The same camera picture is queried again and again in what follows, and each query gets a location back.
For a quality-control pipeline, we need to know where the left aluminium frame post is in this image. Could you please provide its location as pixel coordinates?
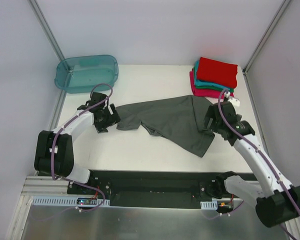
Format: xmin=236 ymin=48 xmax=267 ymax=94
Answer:
xmin=28 ymin=0 xmax=65 ymax=62

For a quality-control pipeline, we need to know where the right white cable duct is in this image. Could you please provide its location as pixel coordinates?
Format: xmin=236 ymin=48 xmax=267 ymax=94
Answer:
xmin=200 ymin=200 xmax=218 ymax=211

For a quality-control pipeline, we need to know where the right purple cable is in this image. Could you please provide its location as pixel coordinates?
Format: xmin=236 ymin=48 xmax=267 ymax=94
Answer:
xmin=202 ymin=87 xmax=300 ymax=240

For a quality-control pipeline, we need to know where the left white cable duct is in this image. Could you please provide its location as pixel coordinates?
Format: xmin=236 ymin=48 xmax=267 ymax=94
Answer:
xmin=32 ymin=196 xmax=110 ymax=208

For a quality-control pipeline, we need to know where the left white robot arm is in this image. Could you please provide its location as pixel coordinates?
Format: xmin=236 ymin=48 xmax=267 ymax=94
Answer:
xmin=34 ymin=92 xmax=120 ymax=195

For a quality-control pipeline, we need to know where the green folded t shirt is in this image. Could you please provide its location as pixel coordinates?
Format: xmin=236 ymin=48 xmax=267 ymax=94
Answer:
xmin=192 ymin=57 xmax=238 ymax=93

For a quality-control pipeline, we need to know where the red folded t shirt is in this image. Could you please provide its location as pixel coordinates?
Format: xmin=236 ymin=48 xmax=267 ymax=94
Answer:
xmin=196 ymin=57 xmax=238 ymax=89

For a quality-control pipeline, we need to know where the teal plastic bin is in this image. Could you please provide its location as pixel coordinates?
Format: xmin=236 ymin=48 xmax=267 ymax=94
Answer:
xmin=54 ymin=54 xmax=119 ymax=94

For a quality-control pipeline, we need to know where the right aluminium frame post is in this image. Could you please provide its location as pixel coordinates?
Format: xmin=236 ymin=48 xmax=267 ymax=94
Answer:
xmin=242 ymin=0 xmax=293 ymax=76

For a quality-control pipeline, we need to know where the teal folded t shirt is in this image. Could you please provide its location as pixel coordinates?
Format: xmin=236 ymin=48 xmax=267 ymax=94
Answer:
xmin=193 ymin=60 xmax=225 ymax=89

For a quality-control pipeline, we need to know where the pink folded t shirt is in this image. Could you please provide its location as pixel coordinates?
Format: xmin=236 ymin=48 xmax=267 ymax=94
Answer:
xmin=189 ymin=69 xmax=238 ymax=99

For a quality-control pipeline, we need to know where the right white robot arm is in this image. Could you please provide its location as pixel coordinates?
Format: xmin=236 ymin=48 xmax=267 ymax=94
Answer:
xmin=203 ymin=101 xmax=300 ymax=228

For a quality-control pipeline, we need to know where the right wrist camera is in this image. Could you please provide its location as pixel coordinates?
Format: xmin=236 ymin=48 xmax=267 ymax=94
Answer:
xmin=223 ymin=91 xmax=241 ymax=107

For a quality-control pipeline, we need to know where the grey t shirt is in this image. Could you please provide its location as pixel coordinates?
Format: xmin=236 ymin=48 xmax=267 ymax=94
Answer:
xmin=116 ymin=95 xmax=215 ymax=158

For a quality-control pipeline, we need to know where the aluminium frame post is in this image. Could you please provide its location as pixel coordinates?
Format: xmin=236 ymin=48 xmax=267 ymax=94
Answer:
xmin=242 ymin=0 xmax=293 ymax=76
xmin=28 ymin=0 xmax=65 ymax=62

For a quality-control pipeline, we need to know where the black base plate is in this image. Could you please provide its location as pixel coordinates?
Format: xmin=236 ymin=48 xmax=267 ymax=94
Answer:
xmin=37 ymin=169 xmax=258 ymax=208

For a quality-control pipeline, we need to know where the white cable duct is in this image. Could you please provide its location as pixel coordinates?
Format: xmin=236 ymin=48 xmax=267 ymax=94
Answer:
xmin=200 ymin=200 xmax=218 ymax=211
xmin=32 ymin=196 xmax=110 ymax=208

